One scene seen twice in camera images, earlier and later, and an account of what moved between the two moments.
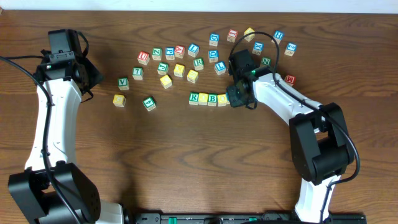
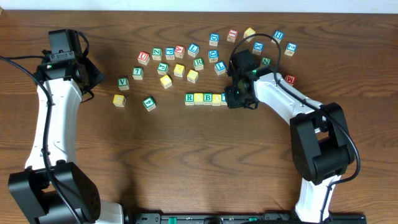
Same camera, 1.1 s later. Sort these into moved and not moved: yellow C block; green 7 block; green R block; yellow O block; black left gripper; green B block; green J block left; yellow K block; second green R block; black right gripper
Moved: yellow O block; green R block; green B block
Not moved: green 7 block; black left gripper; yellow C block; black right gripper; second green R block; yellow K block; green J block left
